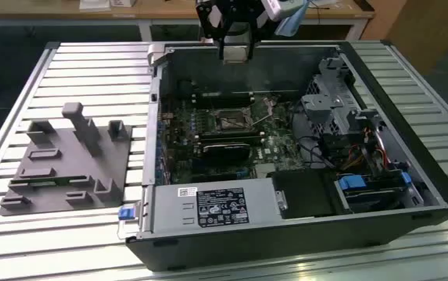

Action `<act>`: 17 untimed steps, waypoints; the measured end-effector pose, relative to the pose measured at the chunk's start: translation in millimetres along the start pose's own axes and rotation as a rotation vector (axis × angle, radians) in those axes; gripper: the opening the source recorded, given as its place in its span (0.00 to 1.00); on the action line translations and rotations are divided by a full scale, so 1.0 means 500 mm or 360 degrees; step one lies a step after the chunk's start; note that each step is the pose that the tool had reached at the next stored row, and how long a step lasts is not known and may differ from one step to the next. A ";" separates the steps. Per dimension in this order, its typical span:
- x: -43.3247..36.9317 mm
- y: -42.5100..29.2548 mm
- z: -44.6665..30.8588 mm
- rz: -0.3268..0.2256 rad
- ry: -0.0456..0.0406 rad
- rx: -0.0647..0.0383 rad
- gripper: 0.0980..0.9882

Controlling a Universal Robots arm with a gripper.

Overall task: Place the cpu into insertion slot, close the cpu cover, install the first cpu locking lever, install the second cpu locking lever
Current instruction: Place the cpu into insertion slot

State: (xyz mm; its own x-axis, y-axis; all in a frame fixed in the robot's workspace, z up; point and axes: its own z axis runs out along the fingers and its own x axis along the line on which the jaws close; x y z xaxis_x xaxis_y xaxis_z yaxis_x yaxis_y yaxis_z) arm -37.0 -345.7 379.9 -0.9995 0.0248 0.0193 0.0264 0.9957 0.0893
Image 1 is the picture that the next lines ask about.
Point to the grey metal drive cage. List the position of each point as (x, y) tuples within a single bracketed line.
[(321, 102)]

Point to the black graphics card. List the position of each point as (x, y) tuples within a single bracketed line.
[(228, 152)]

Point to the silver CPU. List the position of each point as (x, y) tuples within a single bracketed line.
[(236, 54)]

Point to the black plastic shroud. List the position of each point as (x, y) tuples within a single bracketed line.
[(305, 193)]

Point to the CPU socket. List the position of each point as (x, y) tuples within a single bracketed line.
[(232, 124)]

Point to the black PC case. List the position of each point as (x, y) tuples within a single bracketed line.
[(286, 248)]

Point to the wooden cabinet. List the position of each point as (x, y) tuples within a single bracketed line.
[(431, 29)]

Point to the black installed RAM sticks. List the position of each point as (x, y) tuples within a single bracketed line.
[(228, 137)]

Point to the blue disk carrier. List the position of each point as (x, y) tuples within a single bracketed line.
[(352, 183)]

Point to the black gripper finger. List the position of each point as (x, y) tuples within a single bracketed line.
[(252, 41), (222, 41)]

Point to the blue case latch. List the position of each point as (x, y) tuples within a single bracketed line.
[(126, 213)]

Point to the wooden desk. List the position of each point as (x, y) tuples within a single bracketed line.
[(51, 14)]

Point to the grey parts rack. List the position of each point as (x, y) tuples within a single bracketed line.
[(71, 164)]

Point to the green motherboard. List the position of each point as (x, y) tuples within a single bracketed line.
[(282, 146)]

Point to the grey power supply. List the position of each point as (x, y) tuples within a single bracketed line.
[(169, 205)]

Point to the small silver heat sink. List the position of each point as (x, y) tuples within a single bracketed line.
[(265, 170)]

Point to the white box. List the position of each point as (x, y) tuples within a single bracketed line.
[(94, 5)]

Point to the green RAM stick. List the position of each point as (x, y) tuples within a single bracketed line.
[(47, 182)]

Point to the blue plastic clip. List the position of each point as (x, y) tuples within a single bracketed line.
[(405, 180)]

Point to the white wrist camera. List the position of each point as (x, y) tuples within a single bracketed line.
[(272, 8)]

